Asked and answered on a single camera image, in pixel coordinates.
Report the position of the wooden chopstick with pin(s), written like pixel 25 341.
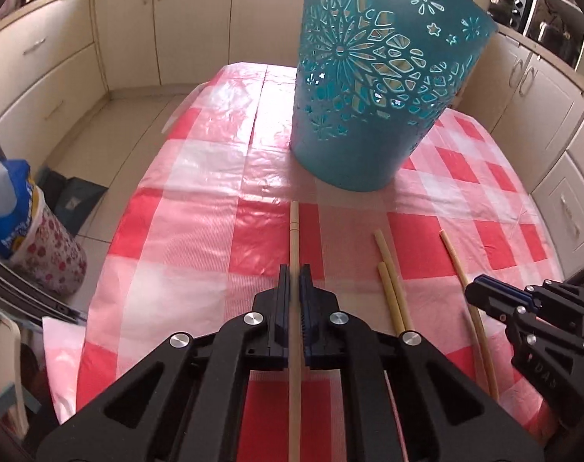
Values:
pixel 390 274
pixel 296 240
pixel 388 293
pixel 454 260

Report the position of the red white checked tablecloth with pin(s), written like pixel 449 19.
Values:
pixel 200 231

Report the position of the blue white plastic bag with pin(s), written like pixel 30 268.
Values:
pixel 12 211

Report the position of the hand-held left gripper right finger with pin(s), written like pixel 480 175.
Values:
pixel 305 317

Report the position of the grey metal rail frame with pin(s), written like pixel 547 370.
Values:
pixel 32 293

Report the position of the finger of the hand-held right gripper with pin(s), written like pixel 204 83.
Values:
pixel 571 301
pixel 499 298

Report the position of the dark folded bag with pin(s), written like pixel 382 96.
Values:
pixel 75 197

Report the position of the white chair frame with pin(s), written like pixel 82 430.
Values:
pixel 17 375

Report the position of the teal cutout plastic basket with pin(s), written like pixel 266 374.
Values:
pixel 350 154

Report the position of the cream kitchen base cabinets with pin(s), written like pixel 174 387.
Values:
pixel 128 33

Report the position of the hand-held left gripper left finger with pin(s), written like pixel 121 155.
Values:
pixel 282 303

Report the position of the floral patterned bin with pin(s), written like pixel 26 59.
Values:
pixel 56 260

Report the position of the black countertop appliance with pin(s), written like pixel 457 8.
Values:
pixel 557 29

